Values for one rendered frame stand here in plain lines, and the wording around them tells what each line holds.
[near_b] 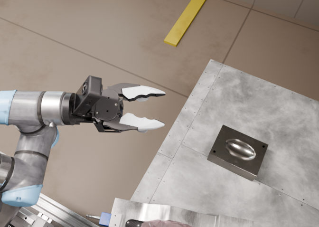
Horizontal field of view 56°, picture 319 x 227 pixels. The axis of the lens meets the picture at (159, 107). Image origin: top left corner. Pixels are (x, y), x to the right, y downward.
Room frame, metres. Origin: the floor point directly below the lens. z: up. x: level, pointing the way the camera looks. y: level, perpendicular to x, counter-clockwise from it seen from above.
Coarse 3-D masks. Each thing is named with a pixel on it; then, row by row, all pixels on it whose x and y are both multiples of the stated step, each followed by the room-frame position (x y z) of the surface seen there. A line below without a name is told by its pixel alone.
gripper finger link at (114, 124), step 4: (112, 120) 0.29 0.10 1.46; (116, 120) 0.29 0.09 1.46; (104, 124) 0.28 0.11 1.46; (108, 124) 0.28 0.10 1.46; (112, 124) 0.28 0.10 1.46; (116, 124) 0.28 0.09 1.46; (120, 124) 0.28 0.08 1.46; (124, 124) 0.28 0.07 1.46; (112, 128) 0.28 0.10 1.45; (116, 128) 0.28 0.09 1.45; (120, 128) 0.28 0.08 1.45; (124, 128) 0.28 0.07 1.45; (128, 128) 0.28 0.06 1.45; (132, 128) 0.28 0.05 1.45; (136, 128) 0.28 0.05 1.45
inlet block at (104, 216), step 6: (90, 216) 0.22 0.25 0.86; (96, 216) 0.22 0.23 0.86; (102, 216) 0.22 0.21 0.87; (108, 216) 0.22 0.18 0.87; (114, 216) 0.22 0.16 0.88; (120, 216) 0.22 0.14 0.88; (102, 222) 0.20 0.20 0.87; (108, 222) 0.20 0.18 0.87; (114, 222) 0.19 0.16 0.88; (120, 222) 0.20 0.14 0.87
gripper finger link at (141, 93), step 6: (126, 90) 0.36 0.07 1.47; (132, 90) 0.36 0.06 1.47; (138, 90) 0.36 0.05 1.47; (144, 90) 0.36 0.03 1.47; (150, 90) 0.36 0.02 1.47; (156, 90) 0.36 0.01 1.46; (126, 96) 0.35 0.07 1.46; (132, 96) 0.35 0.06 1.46; (138, 96) 0.35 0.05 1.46; (144, 96) 0.35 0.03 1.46; (156, 96) 0.35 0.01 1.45
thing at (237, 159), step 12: (228, 132) 0.55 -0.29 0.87; (240, 132) 0.55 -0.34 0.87; (216, 144) 0.50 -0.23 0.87; (228, 144) 0.50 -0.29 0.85; (240, 144) 0.50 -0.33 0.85; (252, 144) 0.50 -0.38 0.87; (264, 144) 0.50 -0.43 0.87; (216, 156) 0.45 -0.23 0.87; (228, 156) 0.45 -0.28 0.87; (240, 156) 0.45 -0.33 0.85; (252, 156) 0.45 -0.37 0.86; (228, 168) 0.41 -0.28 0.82; (240, 168) 0.40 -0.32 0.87; (252, 168) 0.40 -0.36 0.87; (252, 180) 0.37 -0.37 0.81
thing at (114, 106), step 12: (72, 96) 0.35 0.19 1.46; (108, 96) 0.34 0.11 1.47; (72, 108) 0.33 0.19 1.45; (96, 108) 0.32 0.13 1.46; (108, 108) 0.32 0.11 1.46; (120, 108) 0.35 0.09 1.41; (72, 120) 0.31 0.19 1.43; (84, 120) 0.32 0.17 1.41; (96, 120) 0.29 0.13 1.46; (108, 120) 0.29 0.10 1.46; (120, 132) 0.30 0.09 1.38
